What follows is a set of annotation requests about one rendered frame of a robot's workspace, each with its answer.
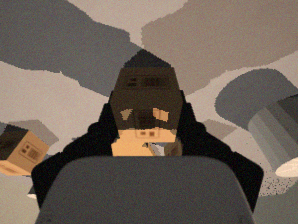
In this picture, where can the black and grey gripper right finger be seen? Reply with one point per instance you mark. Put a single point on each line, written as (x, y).
(197, 142)

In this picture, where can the white cylinder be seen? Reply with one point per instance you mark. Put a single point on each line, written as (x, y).
(31, 193)

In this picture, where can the tan cardboard carton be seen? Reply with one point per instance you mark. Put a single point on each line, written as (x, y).
(146, 104)
(173, 148)

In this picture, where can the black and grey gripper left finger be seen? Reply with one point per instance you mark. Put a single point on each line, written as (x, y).
(96, 142)

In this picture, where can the brown cardboard carton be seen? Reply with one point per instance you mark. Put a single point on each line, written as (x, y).
(20, 151)

